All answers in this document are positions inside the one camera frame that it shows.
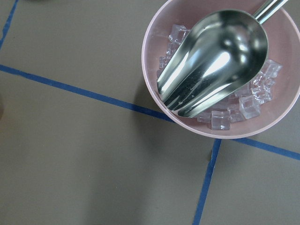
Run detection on pink bowl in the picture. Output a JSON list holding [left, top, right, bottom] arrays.
[[142, 0, 300, 139]]

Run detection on metal ice scoop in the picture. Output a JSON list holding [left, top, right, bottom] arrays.
[[157, 0, 285, 118]]

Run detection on clear ice cubes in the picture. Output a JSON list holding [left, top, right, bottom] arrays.
[[156, 24, 283, 131]]

